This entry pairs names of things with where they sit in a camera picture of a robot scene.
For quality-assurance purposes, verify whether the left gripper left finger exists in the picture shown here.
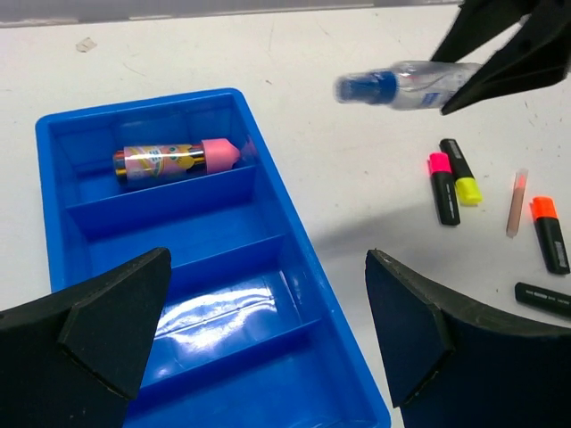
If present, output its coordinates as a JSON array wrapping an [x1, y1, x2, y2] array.
[[1, 248, 171, 427]]

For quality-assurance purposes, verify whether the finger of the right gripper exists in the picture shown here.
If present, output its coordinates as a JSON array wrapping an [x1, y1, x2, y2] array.
[[431, 0, 538, 62], [441, 0, 570, 115]]

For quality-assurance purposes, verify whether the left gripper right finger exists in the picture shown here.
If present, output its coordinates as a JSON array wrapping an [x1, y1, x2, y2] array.
[[365, 250, 570, 427]]

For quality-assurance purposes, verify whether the clear spray bottle blue cap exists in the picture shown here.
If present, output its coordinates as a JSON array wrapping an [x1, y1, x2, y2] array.
[[334, 61, 481, 111]]

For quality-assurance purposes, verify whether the pink cap black highlighter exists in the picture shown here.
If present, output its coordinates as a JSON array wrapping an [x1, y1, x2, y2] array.
[[428, 152, 460, 226]]

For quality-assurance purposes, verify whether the pink cap crayon tube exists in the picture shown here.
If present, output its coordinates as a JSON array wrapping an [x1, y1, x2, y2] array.
[[112, 138, 241, 185]]

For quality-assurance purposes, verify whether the slim pink highlighter pen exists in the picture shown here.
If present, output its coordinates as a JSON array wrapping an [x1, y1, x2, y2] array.
[[506, 169, 528, 238]]

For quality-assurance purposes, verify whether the green cap black highlighter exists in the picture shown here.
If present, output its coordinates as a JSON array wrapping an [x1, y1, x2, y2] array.
[[514, 283, 571, 318]]

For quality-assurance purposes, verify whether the yellow cap black highlighter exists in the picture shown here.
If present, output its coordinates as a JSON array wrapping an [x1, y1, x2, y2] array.
[[439, 138, 483, 206]]

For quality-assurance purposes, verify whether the orange cap black highlighter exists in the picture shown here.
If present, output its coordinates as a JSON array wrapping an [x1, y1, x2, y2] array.
[[530, 196, 570, 276]]

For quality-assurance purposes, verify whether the blue compartment tray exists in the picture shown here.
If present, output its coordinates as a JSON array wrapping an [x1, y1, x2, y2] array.
[[36, 88, 391, 427]]

